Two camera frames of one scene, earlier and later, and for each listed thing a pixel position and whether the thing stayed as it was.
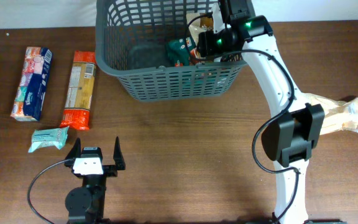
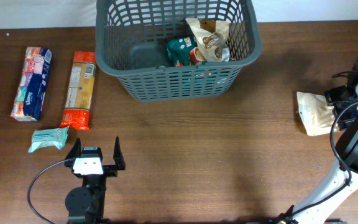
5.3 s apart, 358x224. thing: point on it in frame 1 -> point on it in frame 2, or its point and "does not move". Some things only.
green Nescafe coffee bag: (178, 50) does not move
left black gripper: (111, 170) does not move
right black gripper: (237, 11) -> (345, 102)
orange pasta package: (79, 90) does not move
